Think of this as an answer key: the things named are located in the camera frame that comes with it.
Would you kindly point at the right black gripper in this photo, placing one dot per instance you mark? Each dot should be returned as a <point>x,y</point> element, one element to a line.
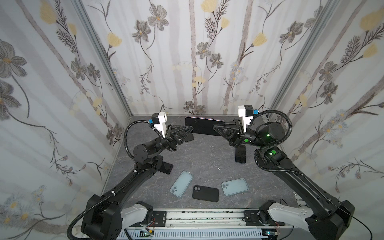
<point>237,134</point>

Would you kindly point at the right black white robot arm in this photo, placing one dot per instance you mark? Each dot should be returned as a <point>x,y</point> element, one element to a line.
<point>326,219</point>

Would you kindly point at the small green circuit board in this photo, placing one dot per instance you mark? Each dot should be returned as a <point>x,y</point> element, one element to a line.
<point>146,234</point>

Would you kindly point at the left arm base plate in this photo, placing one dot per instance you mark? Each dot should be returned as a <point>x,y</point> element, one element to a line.
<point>157,219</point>

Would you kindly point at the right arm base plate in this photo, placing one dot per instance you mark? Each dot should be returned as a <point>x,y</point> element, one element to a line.
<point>260,218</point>

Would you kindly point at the black phone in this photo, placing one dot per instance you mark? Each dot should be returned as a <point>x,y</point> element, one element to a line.
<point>203,126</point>
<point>166,168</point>
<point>240,154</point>

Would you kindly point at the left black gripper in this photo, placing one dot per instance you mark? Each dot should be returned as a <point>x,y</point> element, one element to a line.
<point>183,132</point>

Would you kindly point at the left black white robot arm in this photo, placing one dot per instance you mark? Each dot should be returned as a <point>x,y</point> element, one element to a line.
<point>102,218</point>

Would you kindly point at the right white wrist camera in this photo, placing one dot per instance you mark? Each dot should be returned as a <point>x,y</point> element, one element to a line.
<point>246,114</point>

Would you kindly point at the black phone case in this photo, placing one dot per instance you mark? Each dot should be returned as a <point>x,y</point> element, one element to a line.
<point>189,138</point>
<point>205,193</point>

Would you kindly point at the aluminium front rail frame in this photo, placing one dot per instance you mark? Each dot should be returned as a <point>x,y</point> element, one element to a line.
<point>137,218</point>

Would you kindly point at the pale blue phone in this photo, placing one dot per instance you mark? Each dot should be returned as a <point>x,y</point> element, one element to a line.
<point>234,187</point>
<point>181,184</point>

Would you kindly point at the white slotted cable duct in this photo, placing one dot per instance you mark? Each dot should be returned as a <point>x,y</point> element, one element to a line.
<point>202,234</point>

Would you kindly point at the black phone case front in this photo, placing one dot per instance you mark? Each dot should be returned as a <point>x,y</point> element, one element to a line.
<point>205,193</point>

